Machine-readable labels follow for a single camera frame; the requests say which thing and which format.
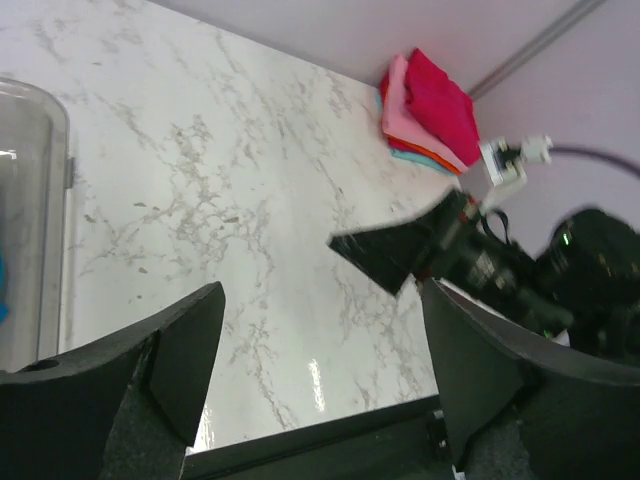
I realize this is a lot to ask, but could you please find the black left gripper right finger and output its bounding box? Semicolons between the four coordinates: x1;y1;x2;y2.
421;280;639;479

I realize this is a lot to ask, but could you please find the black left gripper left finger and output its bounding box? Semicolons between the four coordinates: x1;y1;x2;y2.
1;282;226;479

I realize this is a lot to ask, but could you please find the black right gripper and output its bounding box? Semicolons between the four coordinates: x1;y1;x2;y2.
328;189;574;335

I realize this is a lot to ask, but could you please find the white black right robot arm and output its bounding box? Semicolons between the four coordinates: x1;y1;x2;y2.
328;189;639;365

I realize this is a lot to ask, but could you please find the folded light blue t shirt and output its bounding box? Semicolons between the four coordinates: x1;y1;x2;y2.
376;91;466;175

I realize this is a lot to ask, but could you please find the folded orange t shirt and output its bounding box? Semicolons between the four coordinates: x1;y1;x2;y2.
378;74;462;177

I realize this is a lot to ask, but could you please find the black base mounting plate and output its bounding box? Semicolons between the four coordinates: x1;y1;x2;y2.
182;396;454;479

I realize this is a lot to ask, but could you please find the folded pink t shirt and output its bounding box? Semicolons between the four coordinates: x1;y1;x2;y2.
378;54;468;175

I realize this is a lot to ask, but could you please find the folded crimson t shirt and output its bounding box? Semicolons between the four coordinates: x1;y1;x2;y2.
404;48;480;167

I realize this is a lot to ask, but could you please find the clear plastic bin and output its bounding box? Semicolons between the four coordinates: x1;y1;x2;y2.
1;78;73;372

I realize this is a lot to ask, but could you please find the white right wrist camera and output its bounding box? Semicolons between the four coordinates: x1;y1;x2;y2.
480;135;553;214

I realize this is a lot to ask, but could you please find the aluminium right frame post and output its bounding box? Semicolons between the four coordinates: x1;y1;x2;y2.
468;0;606;100

